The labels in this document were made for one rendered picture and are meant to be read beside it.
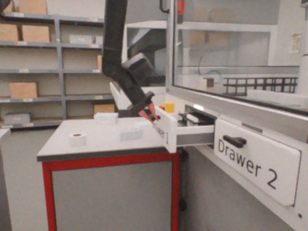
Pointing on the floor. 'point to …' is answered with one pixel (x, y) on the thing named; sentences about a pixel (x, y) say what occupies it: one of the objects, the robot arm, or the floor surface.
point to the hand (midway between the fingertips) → (154, 120)
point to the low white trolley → (109, 180)
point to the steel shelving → (38, 69)
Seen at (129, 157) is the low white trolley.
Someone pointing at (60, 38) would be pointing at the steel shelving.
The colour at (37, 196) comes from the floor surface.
